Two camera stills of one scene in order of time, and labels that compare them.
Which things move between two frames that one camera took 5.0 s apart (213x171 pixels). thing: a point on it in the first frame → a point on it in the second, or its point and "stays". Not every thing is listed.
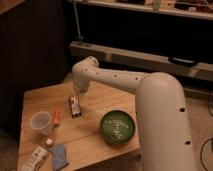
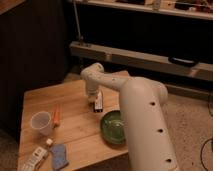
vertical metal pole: [78, 24] stays
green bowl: [117, 127] stays
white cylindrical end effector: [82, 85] → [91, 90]
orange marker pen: [56, 119] stays
